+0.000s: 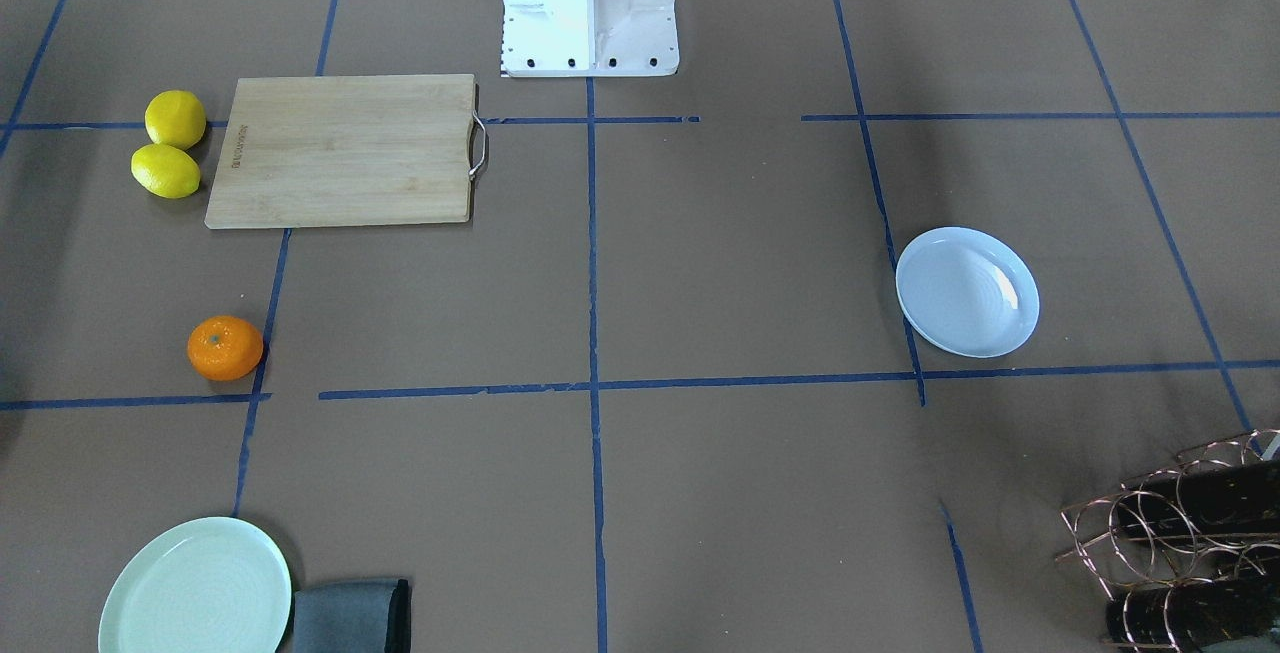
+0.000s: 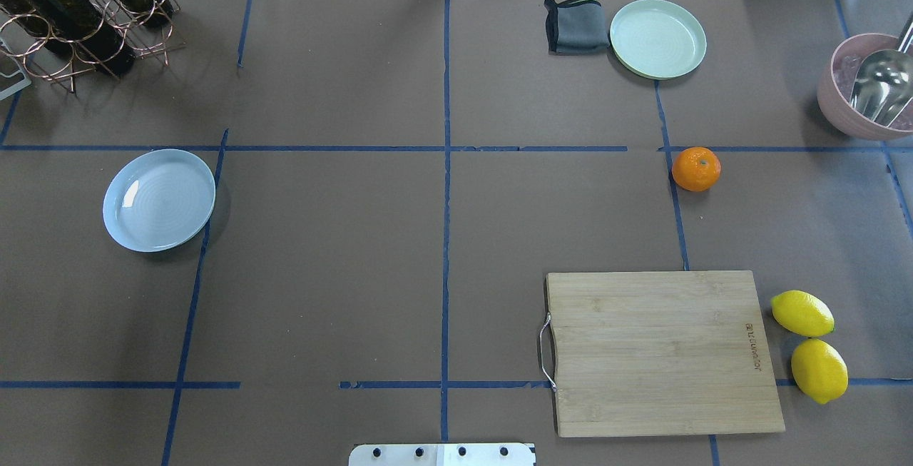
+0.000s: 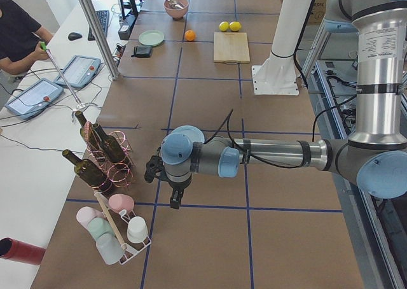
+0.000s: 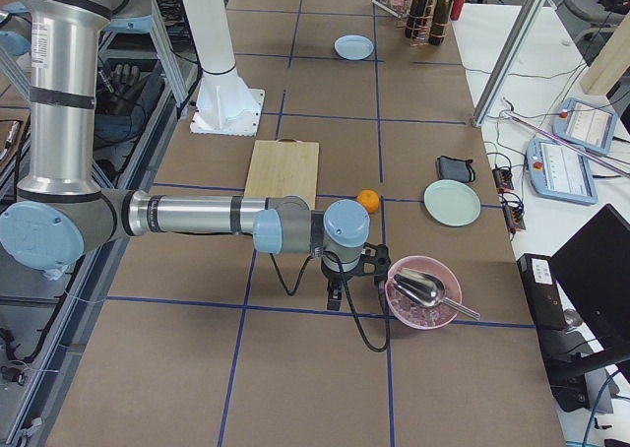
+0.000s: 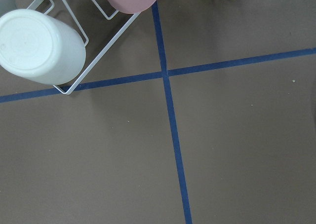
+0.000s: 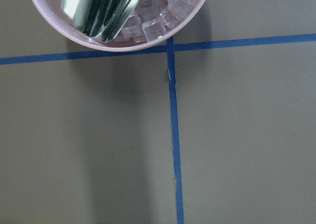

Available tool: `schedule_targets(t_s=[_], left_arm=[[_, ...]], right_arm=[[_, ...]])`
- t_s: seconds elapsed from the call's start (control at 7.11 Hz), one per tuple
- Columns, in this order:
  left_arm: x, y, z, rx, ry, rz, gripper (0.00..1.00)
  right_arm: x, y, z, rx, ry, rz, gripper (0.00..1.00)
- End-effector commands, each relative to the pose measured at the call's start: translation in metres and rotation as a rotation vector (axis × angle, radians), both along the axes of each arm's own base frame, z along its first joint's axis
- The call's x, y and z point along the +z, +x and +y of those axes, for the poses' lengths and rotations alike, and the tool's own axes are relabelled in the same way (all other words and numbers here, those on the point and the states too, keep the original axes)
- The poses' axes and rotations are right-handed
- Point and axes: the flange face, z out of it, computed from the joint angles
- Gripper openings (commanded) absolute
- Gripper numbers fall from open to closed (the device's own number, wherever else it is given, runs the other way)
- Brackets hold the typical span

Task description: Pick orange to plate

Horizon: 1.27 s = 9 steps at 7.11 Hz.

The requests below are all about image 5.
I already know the white wire cup rack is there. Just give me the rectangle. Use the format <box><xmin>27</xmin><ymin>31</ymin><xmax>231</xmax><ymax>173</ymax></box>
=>
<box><xmin>26</xmin><ymin>0</ymin><xmax>142</xmax><ymax>95</ymax></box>

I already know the white upside-down cup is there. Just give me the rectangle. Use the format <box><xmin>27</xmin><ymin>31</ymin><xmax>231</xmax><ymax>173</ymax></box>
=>
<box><xmin>0</xmin><ymin>9</ymin><xmax>86</xmax><ymax>85</ymax></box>

